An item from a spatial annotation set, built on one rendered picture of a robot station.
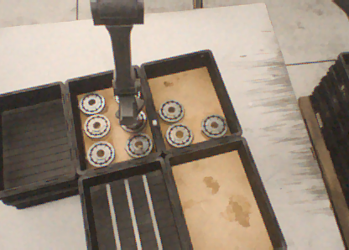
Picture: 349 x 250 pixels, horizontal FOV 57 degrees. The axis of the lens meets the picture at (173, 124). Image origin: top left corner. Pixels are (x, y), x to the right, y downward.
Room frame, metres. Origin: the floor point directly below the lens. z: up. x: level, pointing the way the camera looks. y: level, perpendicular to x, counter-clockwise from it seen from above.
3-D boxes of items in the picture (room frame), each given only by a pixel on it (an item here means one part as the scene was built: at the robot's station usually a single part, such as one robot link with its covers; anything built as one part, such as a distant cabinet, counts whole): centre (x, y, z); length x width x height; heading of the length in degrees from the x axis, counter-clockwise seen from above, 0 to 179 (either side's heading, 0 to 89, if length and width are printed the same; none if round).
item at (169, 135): (0.49, -0.02, 0.86); 0.10 x 0.10 x 0.01
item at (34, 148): (0.47, 0.52, 0.87); 0.40 x 0.30 x 0.11; 14
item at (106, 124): (0.53, 0.30, 0.86); 0.10 x 0.10 x 0.01
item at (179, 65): (0.62, -0.06, 0.87); 0.40 x 0.30 x 0.11; 14
